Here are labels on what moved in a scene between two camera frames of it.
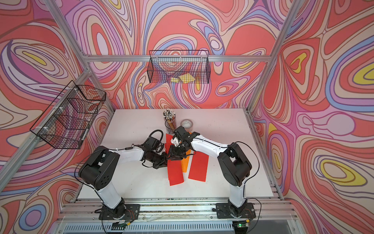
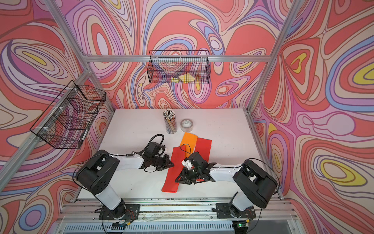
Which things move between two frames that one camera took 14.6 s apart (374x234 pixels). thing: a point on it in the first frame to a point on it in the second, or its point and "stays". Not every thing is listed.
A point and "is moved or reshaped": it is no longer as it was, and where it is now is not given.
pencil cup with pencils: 170,121 stays
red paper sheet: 175,167 is moved or reshaped
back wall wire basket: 179,66 stays
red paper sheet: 198,167 is moved or reshaped
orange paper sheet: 184,163 is moved or reshaped
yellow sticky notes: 186,78 stays
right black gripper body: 178,152 to 190,176
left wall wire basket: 65,124 stays
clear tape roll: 187,124 stays
